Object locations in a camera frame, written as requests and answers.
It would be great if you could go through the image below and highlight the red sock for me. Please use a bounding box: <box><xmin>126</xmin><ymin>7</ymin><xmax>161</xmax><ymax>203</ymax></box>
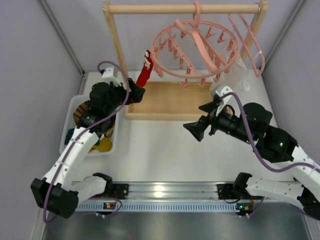
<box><xmin>136</xmin><ymin>50</ymin><xmax>154</xmax><ymax>87</ymax></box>

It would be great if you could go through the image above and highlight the pink round clip hanger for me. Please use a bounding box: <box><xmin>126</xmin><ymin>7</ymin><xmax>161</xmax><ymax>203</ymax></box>
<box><xmin>149</xmin><ymin>1</ymin><xmax>239</xmax><ymax>87</ymax></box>

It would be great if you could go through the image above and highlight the teal sock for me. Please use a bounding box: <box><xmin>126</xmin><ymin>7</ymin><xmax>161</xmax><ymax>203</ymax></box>
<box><xmin>64</xmin><ymin>128</ymin><xmax>75</xmax><ymax>145</ymax></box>

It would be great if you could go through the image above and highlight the brown striped sock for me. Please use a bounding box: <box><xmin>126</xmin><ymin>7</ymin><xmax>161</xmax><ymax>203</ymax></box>
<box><xmin>72</xmin><ymin>100</ymin><xmax>90</xmax><ymax>126</ymax></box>

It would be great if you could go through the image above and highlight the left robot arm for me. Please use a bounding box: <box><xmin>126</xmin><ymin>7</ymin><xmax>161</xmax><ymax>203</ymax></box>
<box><xmin>30</xmin><ymin>78</ymin><xmax>146</xmax><ymax>219</ymax></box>

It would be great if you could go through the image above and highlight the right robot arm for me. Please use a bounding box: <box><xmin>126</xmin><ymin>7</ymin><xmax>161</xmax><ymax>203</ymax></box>
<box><xmin>183</xmin><ymin>101</ymin><xmax>320</xmax><ymax>220</ymax></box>

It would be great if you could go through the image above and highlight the pink clothes hanger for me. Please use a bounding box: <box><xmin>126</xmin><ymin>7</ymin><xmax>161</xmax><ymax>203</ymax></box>
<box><xmin>228</xmin><ymin>13</ymin><xmax>266</xmax><ymax>78</ymax></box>

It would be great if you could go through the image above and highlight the wooden clothes rack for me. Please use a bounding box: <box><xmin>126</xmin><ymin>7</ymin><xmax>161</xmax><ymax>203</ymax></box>
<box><xmin>102</xmin><ymin>0</ymin><xmax>269</xmax><ymax>121</ymax></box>

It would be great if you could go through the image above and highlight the white sheer garment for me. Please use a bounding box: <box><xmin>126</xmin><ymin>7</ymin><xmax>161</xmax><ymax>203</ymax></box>
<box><xmin>209</xmin><ymin>54</ymin><xmax>251</xmax><ymax>93</ymax></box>

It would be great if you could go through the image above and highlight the white plastic basket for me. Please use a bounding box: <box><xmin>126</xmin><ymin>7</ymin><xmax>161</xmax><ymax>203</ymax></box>
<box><xmin>59</xmin><ymin>95</ymin><xmax>120</xmax><ymax>157</ymax></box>

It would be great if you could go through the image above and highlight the yellow sock in basket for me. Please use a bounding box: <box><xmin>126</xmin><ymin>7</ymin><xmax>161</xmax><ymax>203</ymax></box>
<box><xmin>89</xmin><ymin>137</ymin><xmax>113</xmax><ymax>153</ymax></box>

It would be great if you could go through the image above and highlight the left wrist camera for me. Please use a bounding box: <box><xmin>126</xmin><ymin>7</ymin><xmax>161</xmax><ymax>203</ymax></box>
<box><xmin>100</xmin><ymin>67</ymin><xmax>123</xmax><ymax>87</ymax></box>

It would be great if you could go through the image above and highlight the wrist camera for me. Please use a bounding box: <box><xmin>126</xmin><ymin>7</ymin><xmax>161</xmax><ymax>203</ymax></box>
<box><xmin>211</xmin><ymin>84</ymin><xmax>234</xmax><ymax>117</ymax></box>
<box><xmin>100</xmin><ymin>67</ymin><xmax>123</xmax><ymax>87</ymax></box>

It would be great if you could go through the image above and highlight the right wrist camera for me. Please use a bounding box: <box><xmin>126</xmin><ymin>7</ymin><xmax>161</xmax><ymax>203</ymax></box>
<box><xmin>211</xmin><ymin>84</ymin><xmax>234</xmax><ymax>117</ymax></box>

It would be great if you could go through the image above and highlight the aluminium mounting rail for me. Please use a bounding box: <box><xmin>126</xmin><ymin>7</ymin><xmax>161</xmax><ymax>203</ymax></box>
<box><xmin>39</xmin><ymin>181</ymin><xmax>313</xmax><ymax>214</ymax></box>

